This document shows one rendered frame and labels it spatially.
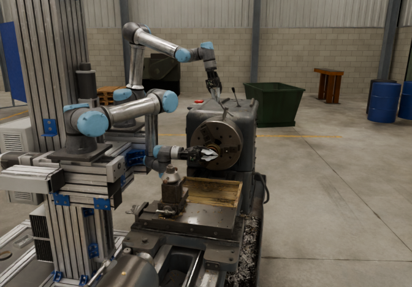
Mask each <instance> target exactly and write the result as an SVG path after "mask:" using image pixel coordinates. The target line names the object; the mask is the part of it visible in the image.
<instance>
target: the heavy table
mask: <svg viewBox="0 0 412 287"><path fill-rule="evenodd" d="M314 72H319V73H321V75H320V81H319V92H318V98H316V99H318V100H326V102H324V103H326V104H340V103H339V102H338V100H339V94H340V85H341V76H342V75H343V74H344V71H338V70H334V69H327V68H314ZM325 81H326V84H325ZM334 81H335V84H334ZM324 86H325V90H324ZM333 92H334V94H333ZM332 97H333V100H332Z"/></svg>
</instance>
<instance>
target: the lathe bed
mask: <svg viewBox="0 0 412 287"><path fill-rule="evenodd" d="M192 177H200V178H210V179H218V180H232V181H239V182H243V178H244V171H237V173H236V175H233V174H232V172H231V171H229V173H228V174H226V176H225V177H224V178H220V177H212V170H210V169H207V168H206V170H205V171H204V172H202V171H201V169H200V168H199V169H198V170H196V171H195V172H194V173H193V175H192ZM242 199H243V194H242V192H241V194H240V200H239V203H238V207H237V212H236V216H239V213H240V208H241V204H242ZM204 253H205V251H204V250H198V249H194V248H186V247H178V246H173V245H162V246H160V247H159V249H158V251H157V252H156V254H155V256H154V257H153V259H154V268H155V269H156V271H157V273H158V277H159V287H181V286H182V287H205V286H206V287H223V286H224V281H225V277H226V271H222V270H220V271H216V270H209V269H205V267H204V265H203V261H204ZM155 263H156V264H155ZM161 263H163V264H161ZM206 270H208V271H209V272H207V271H206ZM205 271H206V272H205ZM171 272H173V273H171ZM192 273H193V274H192ZM173 274H174V276H173ZM177 274H178V275H177ZM170 277H171V278H172V279H173V280H172V279H171V280H170ZM185 277H186V278H185ZM201 279H202V280H203V281H201ZM169 280H170V282H169V283H168V281H169ZM163 281H165V282H164V283H163ZM200 281H201V282H200ZM166 283H167V284H166ZM181 283H182V284H181ZM165 284H166V285H165ZM179 284H181V285H180V286H179Z"/></svg>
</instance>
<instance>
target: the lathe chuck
mask: <svg viewBox="0 0 412 287"><path fill-rule="evenodd" d="M221 120H222V118H211V119H208V120H206V121H204V122H203V123H201V124H200V125H199V126H198V127H197V128H196V130H195V131H194V132H193V134H192V137H191V142H190V146H191V147H193V146H196V145H199V146H205V147H206V144H205V140H204V139H203V135H202V133H201V132H200V130H201V127H200V126H201V125H203V124H206V125H207V127H208V129H209V130H210V132H211V134H212V136H213V137H214V139H218V140H219V141H221V143H222V144H234V145H241V150H240V151H237V153H229V154H228V153H224V154H223V155H219V156H218V157H217V158H216V159H215V160H213V161H210V162H209V164H208V166H207V167H206V168H207V169H210V170H225V169H228V168H230V167H231V166H233V165H234V164H235V163H236V162H237V160H238V159H239V157H240V154H241V152H242V148H243V138H242V135H241V132H240V131H239V129H238V127H236V125H235V124H233V123H232V122H230V121H229V120H226V119H225V121H221Z"/></svg>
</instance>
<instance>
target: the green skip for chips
mask: <svg viewBox="0 0 412 287"><path fill-rule="evenodd" d="M243 85H244V86H245V94H246V99H252V98H254V100H257V101H258V102H259V106H258V108H257V120H258V121H256V125H257V128H274V127H288V126H295V124H296V121H294V119H295V117H296V113H297V110H298V108H299V104H300V100H301V98H302V95H303V92H304V91H305V89H303V88H299V87H296V86H291V85H287V84H284V83H280V82H271V83H243Z"/></svg>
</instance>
